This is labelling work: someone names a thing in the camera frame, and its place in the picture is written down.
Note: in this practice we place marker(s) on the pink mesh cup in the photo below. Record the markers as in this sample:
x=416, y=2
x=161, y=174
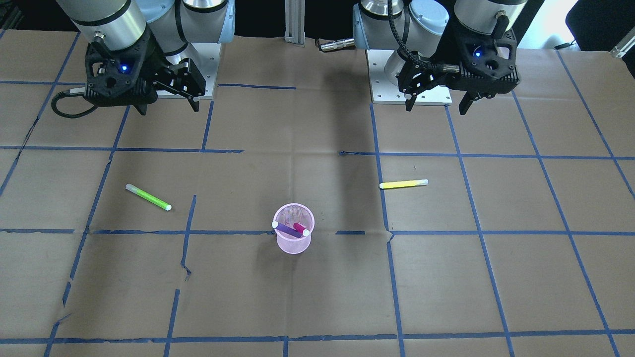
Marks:
x=288, y=215

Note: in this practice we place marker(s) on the purple marker pen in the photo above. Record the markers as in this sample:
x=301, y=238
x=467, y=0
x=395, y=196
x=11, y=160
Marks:
x=284, y=229

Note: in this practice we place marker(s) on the pink marker pen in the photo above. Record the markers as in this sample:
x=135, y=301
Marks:
x=300, y=230

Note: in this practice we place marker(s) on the yellow marker pen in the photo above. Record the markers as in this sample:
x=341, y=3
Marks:
x=402, y=184

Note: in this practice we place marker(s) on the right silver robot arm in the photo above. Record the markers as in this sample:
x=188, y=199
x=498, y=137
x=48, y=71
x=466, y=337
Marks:
x=173, y=22

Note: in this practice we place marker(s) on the brown paper table cover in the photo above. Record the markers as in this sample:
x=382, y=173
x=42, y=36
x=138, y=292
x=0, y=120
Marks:
x=522, y=243

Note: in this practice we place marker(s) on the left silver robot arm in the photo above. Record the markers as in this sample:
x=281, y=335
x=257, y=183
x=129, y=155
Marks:
x=417, y=26

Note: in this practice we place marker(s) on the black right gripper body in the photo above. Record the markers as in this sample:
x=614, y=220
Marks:
x=155, y=60

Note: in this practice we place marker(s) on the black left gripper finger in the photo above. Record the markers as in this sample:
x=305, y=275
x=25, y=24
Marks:
x=468, y=99
x=418, y=75

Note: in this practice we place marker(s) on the aluminium frame post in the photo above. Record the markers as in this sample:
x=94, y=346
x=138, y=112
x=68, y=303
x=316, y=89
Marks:
x=294, y=21

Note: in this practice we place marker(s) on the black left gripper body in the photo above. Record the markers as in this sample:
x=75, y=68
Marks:
x=443, y=53

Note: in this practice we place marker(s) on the green marker pen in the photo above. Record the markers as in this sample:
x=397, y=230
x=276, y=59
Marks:
x=148, y=197

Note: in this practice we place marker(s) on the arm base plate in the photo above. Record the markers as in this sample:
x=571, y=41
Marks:
x=383, y=68
x=206, y=57

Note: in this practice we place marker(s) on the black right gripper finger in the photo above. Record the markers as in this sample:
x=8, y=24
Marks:
x=183, y=79
x=141, y=108

